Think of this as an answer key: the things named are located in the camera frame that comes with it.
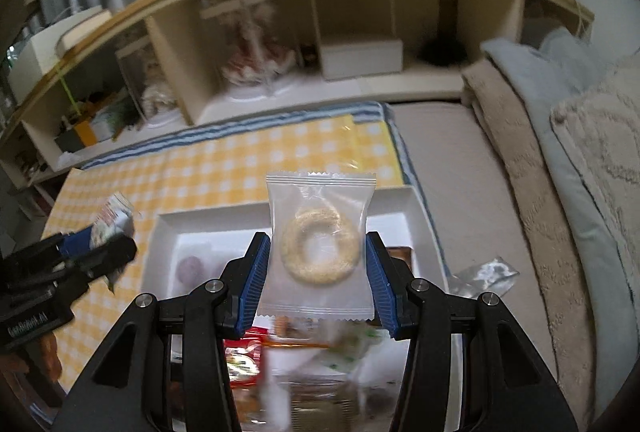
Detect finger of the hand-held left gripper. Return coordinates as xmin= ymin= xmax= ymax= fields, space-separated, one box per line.
xmin=0 ymin=224 xmax=108 ymax=275
xmin=47 ymin=234 xmax=138 ymax=300

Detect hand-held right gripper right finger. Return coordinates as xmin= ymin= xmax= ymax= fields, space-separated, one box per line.
xmin=365 ymin=232 xmax=581 ymax=432

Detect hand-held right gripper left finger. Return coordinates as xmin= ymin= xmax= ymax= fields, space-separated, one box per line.
xmin=50 ymin=232 xmax=273 ymax=432

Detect brown chocolate bar packet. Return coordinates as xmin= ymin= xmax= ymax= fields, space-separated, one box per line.
xmin=387 ymin=246 xmax=416 ymax=275

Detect clear white snack packets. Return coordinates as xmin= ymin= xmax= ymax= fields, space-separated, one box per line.
xmin=91 ymin=192 xmax=136 ymax=247

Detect pink pastry clear packet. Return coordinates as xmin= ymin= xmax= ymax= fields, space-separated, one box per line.
xmin=172 ymin=253 xmax=207 ymax=287

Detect white cardboard tray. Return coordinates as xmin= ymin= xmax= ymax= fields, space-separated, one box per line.
xmin=137 ymin=184 xmax=451 ymax=432

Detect green leaf print packet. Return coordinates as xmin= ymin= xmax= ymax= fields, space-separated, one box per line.
xmin=320 ymin=322 xmax=393 ymax=375

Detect red snack packet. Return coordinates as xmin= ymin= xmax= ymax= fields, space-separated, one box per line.
xmin=222 ymin=339 xmax=266 ymax=413

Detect clear ring biscuit packet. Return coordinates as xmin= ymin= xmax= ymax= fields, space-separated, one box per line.
xmin=256 ymin=171 xmax=377 ymax=319

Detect gold mooncake clear packet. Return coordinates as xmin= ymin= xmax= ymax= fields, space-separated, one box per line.
xmin=285 ymin=377 xmax=366 ymax=432

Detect person's left hand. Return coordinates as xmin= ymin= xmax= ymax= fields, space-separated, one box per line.
xmin=41 ymin=332 xmax=65 ymax=385

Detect dark grey box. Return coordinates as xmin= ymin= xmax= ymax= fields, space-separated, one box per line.
xmin=54 ymin=129 xmax=81 ymax=153

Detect crumpled silver wrapper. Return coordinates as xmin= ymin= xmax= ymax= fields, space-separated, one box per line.
xmin=446 ymin=256 xmax=521 ymax=299

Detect yellow box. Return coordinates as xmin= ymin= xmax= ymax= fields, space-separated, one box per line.
xmin=72 ymin=119 xmax=98 ymax=148

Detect tissue pack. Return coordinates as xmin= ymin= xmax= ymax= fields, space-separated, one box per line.
xmin=92 ymin=109 xmax=126 ymax=140

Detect yellow checked tablecloth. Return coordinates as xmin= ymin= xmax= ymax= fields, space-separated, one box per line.
xmin=42 ymin=109 xmax=406 ymax=393

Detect beige mattress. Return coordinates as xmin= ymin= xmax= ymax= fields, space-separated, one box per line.
xmin=387 ymin=99 xmax=566 ymax=413

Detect yellow green ribbon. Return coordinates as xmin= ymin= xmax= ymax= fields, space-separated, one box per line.
xmin=55 ymin=62 xmax=81 ymax=118

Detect white dress doll case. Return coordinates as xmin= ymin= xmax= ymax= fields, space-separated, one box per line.
xmin=115 ymin=34 xmax=178 ymax=123

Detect white storage box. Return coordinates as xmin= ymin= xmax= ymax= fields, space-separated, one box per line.
xmin=7 ymin=32 xmax=61 ymax=105

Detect wooden shelf unit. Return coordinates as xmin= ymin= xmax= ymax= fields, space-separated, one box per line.
xmin=0 ymin=0 xmax=596 ymax=188

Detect thick cream book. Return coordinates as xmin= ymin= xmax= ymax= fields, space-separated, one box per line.
xmin=55 ymin=9 xmax=113 ymax=55

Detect beige and grey blankets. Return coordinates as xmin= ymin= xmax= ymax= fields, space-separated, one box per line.
xmin=480 ymin=27 xmax=636 ymax=363

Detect pink dress doll case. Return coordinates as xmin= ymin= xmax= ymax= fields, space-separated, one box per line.
xmin=200 ymin=0 xmax=298 ymax=100

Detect black fluffy ball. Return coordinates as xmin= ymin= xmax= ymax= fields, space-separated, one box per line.
xmin=422 ymin=38 xmax=468 ymax=63

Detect cream tufted pillow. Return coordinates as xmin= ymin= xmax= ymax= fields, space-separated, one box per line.
xmin=550 ymin=57 xmax=640 ymax=313

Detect white wooden box frame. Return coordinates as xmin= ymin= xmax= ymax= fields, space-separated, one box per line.
xmin=310 ymin=0 xmax=406 ymax=80

